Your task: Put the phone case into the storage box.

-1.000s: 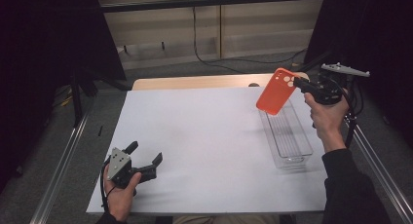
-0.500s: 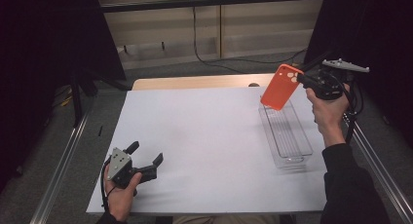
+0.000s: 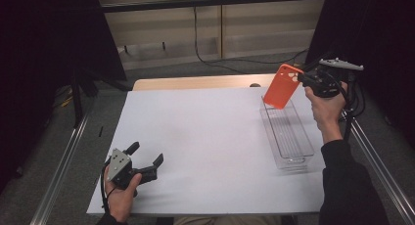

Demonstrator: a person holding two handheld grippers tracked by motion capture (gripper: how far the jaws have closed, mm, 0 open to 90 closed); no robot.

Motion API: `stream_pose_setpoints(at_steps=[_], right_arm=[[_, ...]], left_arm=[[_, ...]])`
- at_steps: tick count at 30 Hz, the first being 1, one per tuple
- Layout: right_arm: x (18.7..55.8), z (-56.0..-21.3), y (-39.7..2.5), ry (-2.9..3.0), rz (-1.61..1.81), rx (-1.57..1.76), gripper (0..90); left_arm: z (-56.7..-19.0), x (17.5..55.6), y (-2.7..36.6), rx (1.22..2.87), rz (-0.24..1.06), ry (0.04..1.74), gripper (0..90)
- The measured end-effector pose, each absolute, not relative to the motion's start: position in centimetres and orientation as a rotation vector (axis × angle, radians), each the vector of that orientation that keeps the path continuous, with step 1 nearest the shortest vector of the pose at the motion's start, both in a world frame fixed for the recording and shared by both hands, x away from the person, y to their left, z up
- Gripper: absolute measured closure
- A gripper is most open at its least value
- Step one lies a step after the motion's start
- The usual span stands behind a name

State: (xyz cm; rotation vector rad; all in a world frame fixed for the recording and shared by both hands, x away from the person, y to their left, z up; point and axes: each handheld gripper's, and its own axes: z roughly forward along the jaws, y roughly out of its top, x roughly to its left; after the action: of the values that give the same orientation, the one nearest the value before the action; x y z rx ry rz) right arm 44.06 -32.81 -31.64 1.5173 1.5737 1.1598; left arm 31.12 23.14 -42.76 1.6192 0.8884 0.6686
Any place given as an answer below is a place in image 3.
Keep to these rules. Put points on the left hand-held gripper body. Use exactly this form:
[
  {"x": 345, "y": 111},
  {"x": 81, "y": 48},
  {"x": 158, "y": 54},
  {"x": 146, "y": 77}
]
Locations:
[{"x": 121, "y": 168}]

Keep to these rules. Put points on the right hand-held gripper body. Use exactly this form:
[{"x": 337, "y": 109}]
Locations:
[{"x": 326, "y": 78}]

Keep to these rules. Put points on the orange phone case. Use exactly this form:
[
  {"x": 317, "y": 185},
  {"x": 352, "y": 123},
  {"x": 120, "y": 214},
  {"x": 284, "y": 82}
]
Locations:
[{"x": 282, "y": 88}]

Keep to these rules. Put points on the clear plastic container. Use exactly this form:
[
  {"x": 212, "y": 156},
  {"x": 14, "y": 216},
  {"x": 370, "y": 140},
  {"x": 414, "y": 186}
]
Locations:
[{"x": 288, "y": 133}]

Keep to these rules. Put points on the person's left hand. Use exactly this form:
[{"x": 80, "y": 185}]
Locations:
[{"x": 121, "y": 199}]

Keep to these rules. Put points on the person's right hand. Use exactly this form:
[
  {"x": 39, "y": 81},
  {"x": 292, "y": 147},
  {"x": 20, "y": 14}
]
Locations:
[{"x": 326, "y": 111}]

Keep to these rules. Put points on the white table sheet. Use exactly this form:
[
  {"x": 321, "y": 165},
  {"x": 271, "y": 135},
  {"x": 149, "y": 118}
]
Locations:
[{"x": 202, "y": 146}]

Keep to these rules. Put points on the black curtain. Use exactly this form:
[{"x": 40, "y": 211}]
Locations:
[
  {"x": 378, "y": 39},
  {"x": 42, "y": 55}
]

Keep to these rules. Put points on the beige office desk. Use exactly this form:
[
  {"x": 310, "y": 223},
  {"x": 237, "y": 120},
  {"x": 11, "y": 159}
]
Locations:
[{"x": 261, "y": 26}]

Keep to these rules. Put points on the black metal stand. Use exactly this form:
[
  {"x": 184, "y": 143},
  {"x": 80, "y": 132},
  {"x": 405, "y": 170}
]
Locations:
[{"x": 78, "y": 98}]

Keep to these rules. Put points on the metal floor rail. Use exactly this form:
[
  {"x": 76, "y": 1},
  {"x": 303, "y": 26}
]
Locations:
[
  {"x": 58, "y": 172},
  {"x": 385, "y": 169}
]

